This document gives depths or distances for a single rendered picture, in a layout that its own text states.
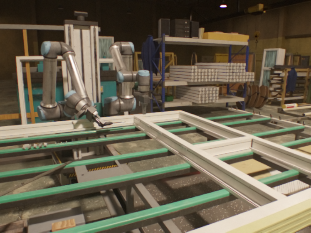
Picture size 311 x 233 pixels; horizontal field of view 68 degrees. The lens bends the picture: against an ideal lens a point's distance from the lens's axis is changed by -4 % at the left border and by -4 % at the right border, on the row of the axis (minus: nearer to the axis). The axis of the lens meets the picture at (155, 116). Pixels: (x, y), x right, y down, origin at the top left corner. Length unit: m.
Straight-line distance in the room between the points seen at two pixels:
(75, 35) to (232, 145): 1.94
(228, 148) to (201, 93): 4.58
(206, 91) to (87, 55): 3.83
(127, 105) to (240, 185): 1.84
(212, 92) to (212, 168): 5.10
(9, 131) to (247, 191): 1.53
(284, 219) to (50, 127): 1.55
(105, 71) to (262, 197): 4.83
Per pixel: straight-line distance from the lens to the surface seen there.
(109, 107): 2.57
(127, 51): 2.51
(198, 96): 5.89
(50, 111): 2.36
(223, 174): 1.04
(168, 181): 1.64
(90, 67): 2.71
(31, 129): 1.86
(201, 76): 6.07
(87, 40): 2.71
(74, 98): 1.81
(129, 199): 1.28
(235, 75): 6.29
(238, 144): 1.41
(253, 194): 0.94
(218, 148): 1.32
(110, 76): 5.48
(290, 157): 1.33
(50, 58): 2.18
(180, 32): 6.11
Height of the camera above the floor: 1.35
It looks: 13 degrees down
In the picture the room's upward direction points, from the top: straight up
